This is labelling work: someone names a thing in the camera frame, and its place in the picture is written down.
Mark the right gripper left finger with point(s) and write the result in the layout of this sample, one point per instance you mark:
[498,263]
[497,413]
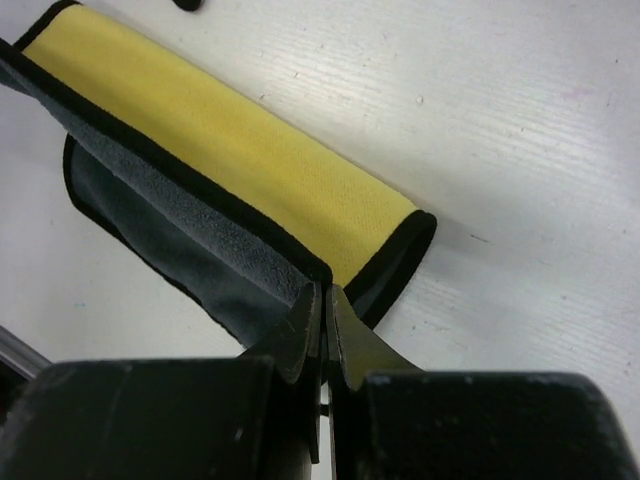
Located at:
[277,399]

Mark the grey and yellow towel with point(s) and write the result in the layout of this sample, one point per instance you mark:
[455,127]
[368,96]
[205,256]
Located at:
[228,203]

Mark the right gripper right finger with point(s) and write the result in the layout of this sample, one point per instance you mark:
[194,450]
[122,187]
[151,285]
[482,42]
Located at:
[353,352]

